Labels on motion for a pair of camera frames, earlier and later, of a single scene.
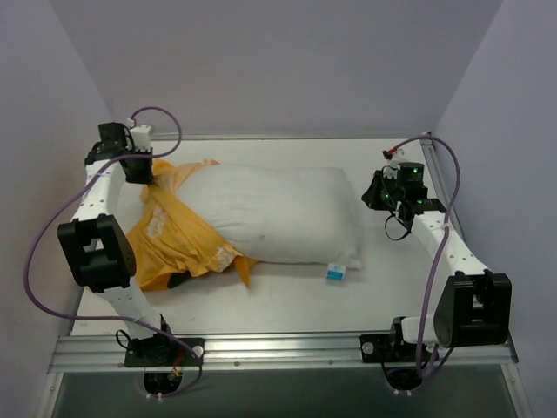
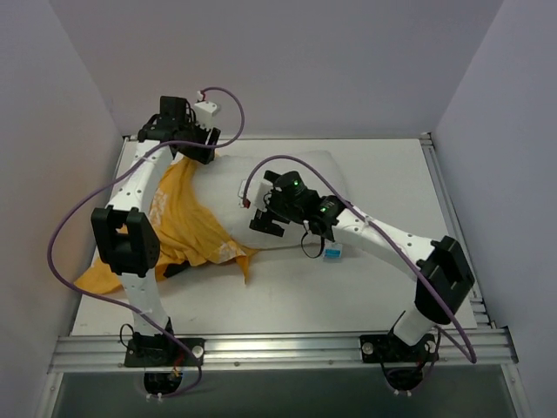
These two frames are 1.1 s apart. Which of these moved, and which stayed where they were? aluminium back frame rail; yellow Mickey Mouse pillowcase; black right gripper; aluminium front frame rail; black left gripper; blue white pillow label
Moved: black left gripper; black right gripper; blue white pillow label; yellow Mickey Mouse pillowcase
Stayed: aluminium front frame rail; aluminium back frame rail
